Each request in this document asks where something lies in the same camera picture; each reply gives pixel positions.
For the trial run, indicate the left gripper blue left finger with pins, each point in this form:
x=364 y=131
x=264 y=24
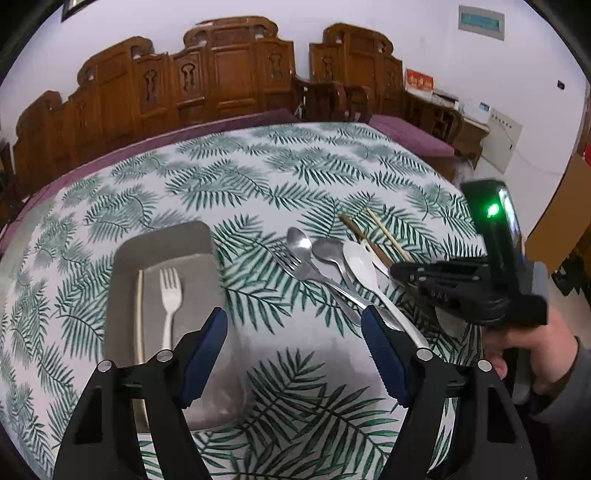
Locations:
x=210 y=340

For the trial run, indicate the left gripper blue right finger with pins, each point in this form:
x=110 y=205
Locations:
x=391 y=351

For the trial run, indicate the white plastic fork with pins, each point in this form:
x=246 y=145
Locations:
x=171 y=297

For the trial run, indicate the white plastic spoon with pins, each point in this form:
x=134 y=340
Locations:
x=362 y=267

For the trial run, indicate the light bamboo chopstick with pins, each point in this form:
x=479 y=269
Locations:
x=139 y=345
x=404 y=254

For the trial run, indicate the grey sleeved right forearm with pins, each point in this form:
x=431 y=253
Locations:
x=562 y=414

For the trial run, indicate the person's right hand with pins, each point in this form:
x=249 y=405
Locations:
x=553 y=349

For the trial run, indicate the wooden side table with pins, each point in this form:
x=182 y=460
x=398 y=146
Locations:
x=470 y=133

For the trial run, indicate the green leaf pattern tablecloth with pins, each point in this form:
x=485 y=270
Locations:
x=319 y=409

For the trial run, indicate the purple armchair cushion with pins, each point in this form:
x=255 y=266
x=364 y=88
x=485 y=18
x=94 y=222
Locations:
x=412 y=138

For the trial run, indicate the red greeting card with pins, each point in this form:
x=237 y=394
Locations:
x=419 y=83

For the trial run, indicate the purple sofa cushion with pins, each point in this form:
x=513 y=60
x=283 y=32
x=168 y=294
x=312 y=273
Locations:
x=275 y=117

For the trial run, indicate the carved wooden armchair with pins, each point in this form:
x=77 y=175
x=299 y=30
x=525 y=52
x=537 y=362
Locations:
x=363 y=61

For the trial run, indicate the grey electrical panel box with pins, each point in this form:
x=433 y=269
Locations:
x=482 y=22

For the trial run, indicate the carved wooden sofa bench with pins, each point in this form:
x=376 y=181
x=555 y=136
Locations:
x=229 y=67

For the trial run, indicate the black camera unit green light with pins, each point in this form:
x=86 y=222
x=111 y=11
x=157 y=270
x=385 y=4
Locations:
x=495 y=219

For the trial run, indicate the white wall distribution box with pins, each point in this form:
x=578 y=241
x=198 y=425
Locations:
x=500 y=144

